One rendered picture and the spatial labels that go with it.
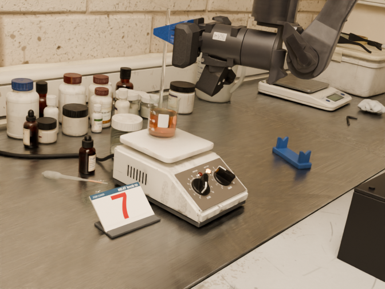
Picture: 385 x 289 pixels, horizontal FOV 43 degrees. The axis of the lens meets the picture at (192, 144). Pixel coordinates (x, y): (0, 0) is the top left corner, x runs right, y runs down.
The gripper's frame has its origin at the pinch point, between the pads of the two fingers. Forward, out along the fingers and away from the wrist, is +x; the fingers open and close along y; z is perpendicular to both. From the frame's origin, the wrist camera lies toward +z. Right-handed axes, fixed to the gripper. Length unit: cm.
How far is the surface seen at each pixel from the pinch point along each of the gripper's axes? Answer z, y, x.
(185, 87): 19.0, 39.0, 12.4
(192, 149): 17.2, -3.5, -6.7
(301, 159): 24.3, 22.5, -21.1
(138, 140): 17.2, -5.1, 2.3
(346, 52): 13, 100, -20
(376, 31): 8, 138, -27
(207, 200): 22.5, -9.0, -12.2
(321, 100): 24, 72, -18
